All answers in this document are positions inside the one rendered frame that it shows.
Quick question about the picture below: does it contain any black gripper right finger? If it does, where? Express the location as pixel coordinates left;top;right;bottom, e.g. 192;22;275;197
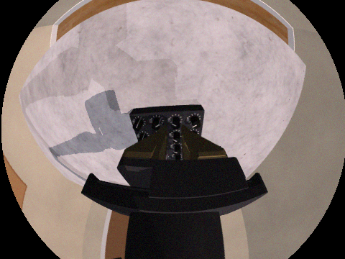
181;124;228;160

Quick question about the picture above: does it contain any black knob box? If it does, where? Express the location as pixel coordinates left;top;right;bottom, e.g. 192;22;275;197
129;104;205;160

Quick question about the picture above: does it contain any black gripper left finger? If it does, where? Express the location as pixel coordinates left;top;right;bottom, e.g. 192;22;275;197
121;124;167;160

